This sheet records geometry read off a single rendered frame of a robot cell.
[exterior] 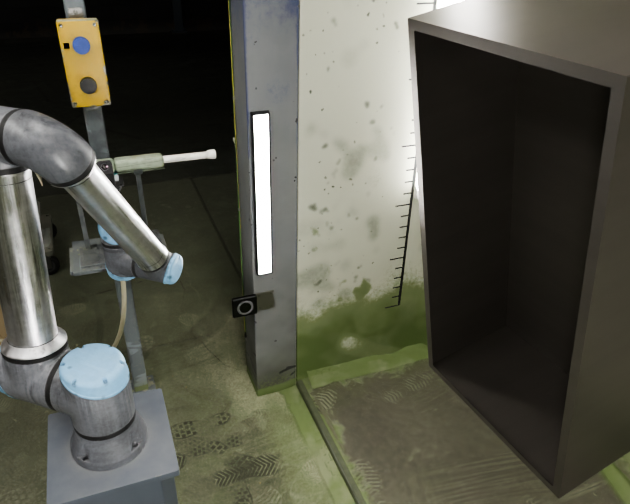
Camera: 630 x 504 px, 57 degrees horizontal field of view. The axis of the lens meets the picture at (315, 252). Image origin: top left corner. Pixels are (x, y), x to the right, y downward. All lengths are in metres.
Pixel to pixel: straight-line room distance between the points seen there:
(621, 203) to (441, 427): 1.53
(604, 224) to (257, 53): 1.18
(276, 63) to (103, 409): 1.15
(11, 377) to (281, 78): 1.17
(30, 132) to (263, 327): 1.39
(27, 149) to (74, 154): 0.09
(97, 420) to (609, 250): 1.18
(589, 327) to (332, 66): 1.17
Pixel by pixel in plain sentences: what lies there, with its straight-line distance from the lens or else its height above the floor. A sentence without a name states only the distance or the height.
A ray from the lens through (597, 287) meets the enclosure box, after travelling 1.29.
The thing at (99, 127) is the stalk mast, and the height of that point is 1.20.
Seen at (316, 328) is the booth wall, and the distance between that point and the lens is 2.48.
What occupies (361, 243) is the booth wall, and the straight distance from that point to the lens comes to 2.33.
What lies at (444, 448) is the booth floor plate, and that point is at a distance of 2.44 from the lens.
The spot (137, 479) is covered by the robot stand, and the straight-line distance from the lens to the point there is 1.57.
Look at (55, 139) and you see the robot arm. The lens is 1.27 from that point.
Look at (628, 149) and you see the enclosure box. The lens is 1.14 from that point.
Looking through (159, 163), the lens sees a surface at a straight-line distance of 1.98.
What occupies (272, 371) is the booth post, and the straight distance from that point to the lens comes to 2.55.
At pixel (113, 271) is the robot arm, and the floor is 0.93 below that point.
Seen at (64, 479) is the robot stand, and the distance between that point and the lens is 1.62.
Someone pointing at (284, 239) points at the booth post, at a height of 0.77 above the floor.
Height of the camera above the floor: 1.84
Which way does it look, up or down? 30 degrees down
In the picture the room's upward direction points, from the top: 2 degrees clockwise
